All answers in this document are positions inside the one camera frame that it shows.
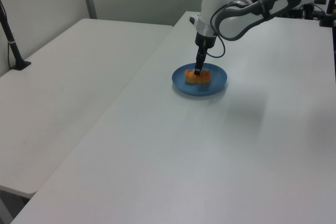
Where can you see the black camera pole with clamp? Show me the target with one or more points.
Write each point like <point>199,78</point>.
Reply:
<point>13,48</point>

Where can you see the black pole with table clamp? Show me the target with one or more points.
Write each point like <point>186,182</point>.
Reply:
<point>329,9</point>

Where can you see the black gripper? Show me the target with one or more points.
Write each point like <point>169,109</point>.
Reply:
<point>206,41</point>

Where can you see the orange striped toy bread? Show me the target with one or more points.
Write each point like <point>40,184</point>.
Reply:
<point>203,78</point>

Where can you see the black electronics box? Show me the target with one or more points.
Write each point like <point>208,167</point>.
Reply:
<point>295,13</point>

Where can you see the round blue plate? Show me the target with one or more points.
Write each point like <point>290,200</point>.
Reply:
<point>210,89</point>

